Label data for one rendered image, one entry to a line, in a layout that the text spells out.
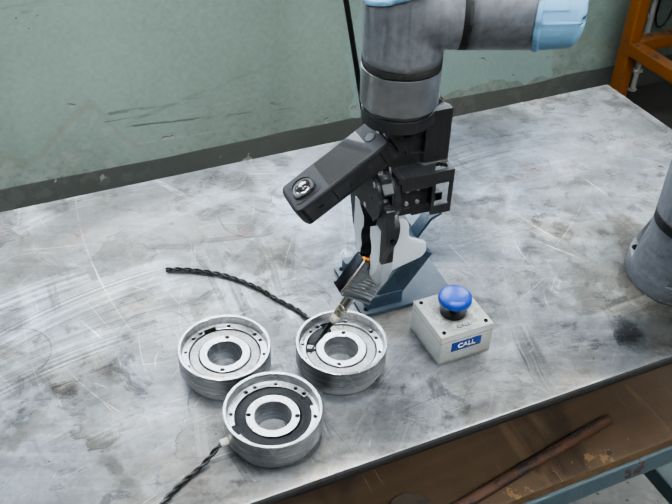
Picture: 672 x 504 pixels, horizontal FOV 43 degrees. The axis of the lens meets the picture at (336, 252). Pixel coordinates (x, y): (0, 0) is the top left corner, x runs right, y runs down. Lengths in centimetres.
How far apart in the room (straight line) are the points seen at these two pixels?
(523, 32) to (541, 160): 65
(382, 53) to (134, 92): 183
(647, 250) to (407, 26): 54
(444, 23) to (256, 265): 51
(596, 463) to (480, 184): 44
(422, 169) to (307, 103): 192
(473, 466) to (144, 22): 164
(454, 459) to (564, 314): 28
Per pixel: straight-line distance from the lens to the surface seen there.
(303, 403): 93
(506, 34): 78
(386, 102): 79
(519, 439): 130
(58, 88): 251
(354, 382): 96
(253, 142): 275
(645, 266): 118
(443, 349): 100
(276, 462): 90
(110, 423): 98
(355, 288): 93
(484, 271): 116
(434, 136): 85
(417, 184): 85
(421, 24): 76
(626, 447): 133
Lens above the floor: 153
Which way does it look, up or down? 39 degrees down
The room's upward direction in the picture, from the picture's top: 2 degrees clockwise
